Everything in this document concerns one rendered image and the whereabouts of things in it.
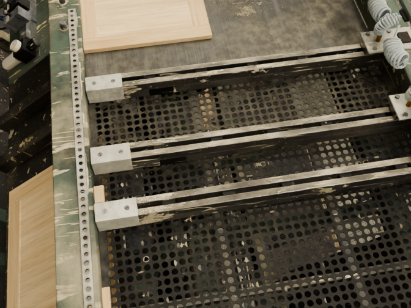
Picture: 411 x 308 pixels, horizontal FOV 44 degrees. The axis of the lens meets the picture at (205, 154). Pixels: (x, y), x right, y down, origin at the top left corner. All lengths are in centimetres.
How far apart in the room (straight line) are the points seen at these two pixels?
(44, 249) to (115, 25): 89
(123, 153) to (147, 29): 60
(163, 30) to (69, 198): 78
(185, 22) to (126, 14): 23
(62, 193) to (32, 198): 56
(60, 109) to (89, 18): 47
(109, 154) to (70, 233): 27
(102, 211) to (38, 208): 61
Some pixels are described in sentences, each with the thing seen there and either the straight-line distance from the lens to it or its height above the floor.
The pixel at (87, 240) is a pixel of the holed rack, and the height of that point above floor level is 89.
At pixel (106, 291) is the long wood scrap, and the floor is 90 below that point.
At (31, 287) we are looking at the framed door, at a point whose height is 39.
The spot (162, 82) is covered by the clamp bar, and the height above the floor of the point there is 113.
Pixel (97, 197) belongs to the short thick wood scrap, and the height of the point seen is 90.
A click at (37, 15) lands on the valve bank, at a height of 74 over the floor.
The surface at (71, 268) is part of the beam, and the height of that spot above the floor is 85.
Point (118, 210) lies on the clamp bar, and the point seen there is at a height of 98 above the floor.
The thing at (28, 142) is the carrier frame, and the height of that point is 42.
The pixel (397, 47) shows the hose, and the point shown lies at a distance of 184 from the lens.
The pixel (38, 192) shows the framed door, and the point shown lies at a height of 43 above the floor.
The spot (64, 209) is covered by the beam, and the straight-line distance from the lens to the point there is 161.
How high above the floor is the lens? 191
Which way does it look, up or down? 25 degrees down
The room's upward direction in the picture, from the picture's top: 62 degrees clockwise
